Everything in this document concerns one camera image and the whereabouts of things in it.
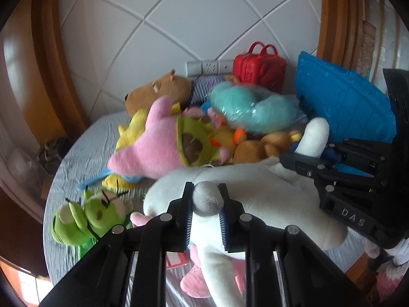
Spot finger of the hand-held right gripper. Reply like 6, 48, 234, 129
326, 137, 397, 180
279, 152, 381, 199

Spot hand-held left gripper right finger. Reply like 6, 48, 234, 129
218, 183, 366, 307

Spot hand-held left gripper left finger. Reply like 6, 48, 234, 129
38, 182, 195, 307

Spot white plush with pink feet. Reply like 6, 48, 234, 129
129, 117, 349, 307

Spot blue plastic container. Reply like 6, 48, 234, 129
293, 50, 397, 180

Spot red hang tag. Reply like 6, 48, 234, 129
166, 253, 189, 267

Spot small brown bear plush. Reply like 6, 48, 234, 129
232, 130, 302, 165

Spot teal plush in plastic wrap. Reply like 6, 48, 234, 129
209, 81, 299, 134

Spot pink star plush green shorts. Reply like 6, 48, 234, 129
107, 95, 224, 180

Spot yellow duck plush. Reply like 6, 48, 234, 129
208, 127, 248, 163

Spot green frog plush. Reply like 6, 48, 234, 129
51, 189, 133, 258

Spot red handbag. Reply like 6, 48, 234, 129
233, 41, 287, 94

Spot yellow plush toy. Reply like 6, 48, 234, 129
102, 109, 151, 189

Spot carved wooden pillar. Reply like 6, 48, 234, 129
362, 21, 376, 77

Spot frosted glass door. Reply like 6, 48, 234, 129
374, 6, 409, 71

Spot striped grey tablecloth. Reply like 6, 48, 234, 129
43, 112, 368, 307

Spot brown plush in striped shirt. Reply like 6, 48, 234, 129
124, 69, 231, 116

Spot white power strip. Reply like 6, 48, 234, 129
186, 59, 234, 76

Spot dark basket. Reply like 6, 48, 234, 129
35, 137, 69, 175

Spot wooden door frame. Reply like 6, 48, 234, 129
316, 0, 365, 71

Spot wooden wall trim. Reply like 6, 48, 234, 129
30, 0, 90, 128

